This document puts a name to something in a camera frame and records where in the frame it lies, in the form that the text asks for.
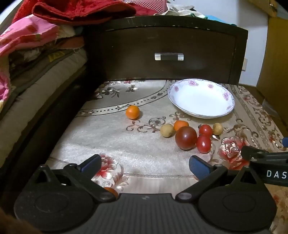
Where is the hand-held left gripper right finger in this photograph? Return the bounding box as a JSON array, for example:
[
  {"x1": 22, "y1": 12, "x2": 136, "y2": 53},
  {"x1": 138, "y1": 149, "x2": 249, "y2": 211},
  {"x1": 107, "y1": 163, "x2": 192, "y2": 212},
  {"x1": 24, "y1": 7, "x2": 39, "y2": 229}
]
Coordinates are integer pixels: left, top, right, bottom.
[{"x1": 175, "y1": 155, "x2": 266, "y2": 202}]

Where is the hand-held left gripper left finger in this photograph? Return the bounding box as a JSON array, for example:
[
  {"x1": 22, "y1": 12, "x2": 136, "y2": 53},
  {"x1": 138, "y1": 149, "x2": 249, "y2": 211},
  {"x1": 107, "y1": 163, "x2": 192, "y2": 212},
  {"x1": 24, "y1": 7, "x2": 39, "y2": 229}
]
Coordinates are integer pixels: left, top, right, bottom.
[{"x1": 34, "y1": 154, "x2": 118, "y2": 202}]

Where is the large dark red tomato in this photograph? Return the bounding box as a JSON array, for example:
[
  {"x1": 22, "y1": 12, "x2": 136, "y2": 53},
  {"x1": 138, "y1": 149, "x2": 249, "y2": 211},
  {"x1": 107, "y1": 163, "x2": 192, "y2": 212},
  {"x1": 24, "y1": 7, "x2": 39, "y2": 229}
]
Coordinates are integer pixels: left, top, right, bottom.
[{"x1": 175, "y1": 126, "x2": 198, "y2": 151}]

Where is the small yellow round fruit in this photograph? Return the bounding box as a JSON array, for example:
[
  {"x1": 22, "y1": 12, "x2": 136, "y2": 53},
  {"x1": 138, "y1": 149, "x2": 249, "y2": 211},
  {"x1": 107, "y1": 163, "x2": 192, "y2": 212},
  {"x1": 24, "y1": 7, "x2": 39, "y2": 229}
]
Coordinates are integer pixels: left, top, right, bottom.
[
  {"x1": 213, "y1": 123, "x2": 224, "y2": 136},
  {"x1": 160, "y1": 124, "x2": 175, "y2": 138}
]

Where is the white floral plate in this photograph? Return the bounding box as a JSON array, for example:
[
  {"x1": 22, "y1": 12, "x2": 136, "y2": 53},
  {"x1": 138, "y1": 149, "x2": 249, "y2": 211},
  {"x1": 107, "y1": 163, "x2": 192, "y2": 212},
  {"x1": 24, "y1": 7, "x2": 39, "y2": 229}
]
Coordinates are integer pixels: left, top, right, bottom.
[{"x1": 168, "y1": 78, "x2": 235, "y2": 119}]

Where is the red cherry tomato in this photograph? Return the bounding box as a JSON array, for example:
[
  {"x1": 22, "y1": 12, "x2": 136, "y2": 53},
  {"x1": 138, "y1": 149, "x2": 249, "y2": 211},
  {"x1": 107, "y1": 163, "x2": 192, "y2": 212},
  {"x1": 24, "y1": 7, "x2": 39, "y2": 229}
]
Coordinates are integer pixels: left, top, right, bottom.
[
  {"x1": 198, "y1": 124, "x2": 213, "y2": 137},
  {"x1": 196, "y1": 134, "x2": 212, "y2": 154}
]

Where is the small orange fruit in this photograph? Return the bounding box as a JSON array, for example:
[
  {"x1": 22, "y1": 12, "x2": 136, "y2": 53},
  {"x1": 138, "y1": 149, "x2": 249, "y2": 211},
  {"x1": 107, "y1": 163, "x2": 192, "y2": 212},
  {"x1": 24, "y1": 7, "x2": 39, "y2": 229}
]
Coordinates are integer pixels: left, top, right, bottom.
[{"x1": 103, "y1": 187, "x2": 119, "y2": 200}]

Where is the yellow wooden door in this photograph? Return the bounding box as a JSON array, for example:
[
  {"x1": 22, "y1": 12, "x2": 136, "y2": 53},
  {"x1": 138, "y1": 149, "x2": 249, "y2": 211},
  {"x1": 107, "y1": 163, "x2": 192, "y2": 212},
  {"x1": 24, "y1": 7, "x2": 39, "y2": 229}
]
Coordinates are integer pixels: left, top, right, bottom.
[{"x1": 256, "y1": 16, "x2": 288, "y2": 127}]

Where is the grey mattress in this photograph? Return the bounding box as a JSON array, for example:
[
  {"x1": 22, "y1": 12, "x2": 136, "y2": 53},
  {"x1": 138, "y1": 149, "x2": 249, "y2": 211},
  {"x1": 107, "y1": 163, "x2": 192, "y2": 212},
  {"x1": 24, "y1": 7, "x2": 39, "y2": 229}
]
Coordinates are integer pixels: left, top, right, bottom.
[{"x1": 0, "y1": 48, "x2": 89, "y2": 168}]

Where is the pile of folded clothes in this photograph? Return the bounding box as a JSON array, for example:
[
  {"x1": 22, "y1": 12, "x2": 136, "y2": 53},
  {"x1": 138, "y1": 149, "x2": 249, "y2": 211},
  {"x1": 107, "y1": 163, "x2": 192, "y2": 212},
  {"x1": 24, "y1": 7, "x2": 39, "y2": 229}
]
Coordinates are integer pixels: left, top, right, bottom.
[{"x1": 55, "y1": 24, "x2": 85, "y2": 51}]

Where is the dark wooden drawer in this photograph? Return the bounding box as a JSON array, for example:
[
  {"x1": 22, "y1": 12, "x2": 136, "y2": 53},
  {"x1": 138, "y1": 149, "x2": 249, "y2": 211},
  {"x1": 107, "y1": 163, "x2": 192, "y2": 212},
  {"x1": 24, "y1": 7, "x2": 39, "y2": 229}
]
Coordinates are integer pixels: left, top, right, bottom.
[{"x1": 83, "y1": 16, "x2": 249, "y2": 86}]

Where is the cardboard box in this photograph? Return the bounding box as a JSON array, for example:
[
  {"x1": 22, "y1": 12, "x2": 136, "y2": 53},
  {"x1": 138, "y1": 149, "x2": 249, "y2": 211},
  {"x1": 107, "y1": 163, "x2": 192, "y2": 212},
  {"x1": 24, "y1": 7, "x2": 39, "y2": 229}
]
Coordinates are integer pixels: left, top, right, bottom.
[{"x1": 259, "y1": 0, "x2": 288, "y2": 17}]

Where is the pink floral blanket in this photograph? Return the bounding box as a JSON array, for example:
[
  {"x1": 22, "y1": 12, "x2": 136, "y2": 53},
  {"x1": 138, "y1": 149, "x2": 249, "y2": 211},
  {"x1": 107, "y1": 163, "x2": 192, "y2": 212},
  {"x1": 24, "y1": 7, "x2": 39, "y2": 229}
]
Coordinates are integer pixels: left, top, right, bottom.
[{"x1": 0, "y1": 17, "x2": 61, "y2": 106}]

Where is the red blanket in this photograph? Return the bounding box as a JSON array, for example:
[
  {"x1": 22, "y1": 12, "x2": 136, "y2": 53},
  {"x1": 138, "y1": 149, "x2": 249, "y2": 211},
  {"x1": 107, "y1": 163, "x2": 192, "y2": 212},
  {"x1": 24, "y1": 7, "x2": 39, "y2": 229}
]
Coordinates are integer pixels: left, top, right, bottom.
[{"x1": 12, "y1": 0, "x2": 167, "y2": 25}]

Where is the white cloth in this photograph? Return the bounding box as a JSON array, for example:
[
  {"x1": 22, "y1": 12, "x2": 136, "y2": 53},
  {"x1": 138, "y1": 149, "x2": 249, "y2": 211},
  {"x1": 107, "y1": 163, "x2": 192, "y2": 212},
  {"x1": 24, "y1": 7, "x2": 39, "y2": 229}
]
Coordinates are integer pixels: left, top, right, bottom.
[{"x1": 154, "y1": 3, "x2": 210, "y2": 19}]

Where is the pink plastic basket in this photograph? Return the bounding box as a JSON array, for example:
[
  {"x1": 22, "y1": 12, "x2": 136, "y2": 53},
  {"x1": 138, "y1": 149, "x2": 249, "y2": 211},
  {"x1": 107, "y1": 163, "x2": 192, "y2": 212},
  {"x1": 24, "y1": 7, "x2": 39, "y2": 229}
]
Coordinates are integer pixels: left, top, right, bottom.
[{"x1": 117, "y1": 0, "x2": 168, "y2": 14}]

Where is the clear drawer handle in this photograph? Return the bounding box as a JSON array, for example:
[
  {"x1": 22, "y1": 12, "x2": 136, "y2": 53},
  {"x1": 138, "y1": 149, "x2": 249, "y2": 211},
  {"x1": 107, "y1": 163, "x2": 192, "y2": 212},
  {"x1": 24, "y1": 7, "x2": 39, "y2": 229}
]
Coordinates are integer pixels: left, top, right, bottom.
[{"x1": 154, "y1": 53, "x2": 184, "y2": 62}]

